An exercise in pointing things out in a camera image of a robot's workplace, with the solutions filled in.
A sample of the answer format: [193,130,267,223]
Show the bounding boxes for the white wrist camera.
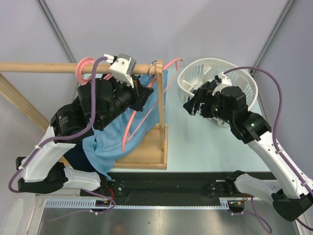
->
[103,53,137,88]
[213,72,232,95]

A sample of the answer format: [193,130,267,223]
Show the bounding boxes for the pink hanger with metal hook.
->
[121,57,184,151]

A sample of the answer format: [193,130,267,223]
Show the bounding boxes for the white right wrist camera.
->
[213,72,232,95]

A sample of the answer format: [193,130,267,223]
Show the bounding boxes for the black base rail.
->
[15,156,277,209]

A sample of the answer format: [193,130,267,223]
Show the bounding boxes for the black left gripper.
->
[97,74,154,129]

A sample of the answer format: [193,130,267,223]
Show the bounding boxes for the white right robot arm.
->
[183,82,313,222]

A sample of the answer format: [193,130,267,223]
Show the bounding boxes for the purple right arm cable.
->
[222,66,313,233]

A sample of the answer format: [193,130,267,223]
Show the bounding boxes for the wooden rack rod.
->
[0,62,157,75]

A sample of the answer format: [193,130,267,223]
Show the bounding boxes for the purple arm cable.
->
[8,56,116,221]
[222,66,313,233]

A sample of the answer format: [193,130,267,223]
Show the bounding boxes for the pink plastic hanger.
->
[75,56,113,85]

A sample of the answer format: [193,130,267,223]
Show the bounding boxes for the white plastic laundry basket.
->
[178,58,261,129]

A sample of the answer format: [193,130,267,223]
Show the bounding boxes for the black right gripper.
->
[183,87,234,124]

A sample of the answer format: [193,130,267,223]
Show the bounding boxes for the white slotted cable duct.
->
[45,197,231,210]

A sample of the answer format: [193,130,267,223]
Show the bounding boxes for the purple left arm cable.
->
[8,56,116,221]

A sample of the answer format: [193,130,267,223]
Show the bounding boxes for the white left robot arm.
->
[16,75,158,196]

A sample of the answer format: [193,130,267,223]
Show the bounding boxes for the navy blue shorts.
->
[64,148,95,172]

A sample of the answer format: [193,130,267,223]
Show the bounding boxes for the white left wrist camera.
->
[103,53,137,88]

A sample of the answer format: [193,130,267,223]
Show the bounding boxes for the light blue shorts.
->
[82,82,159,176]

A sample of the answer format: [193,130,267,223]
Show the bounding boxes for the wooden rack left post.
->
[0,73,50,132]

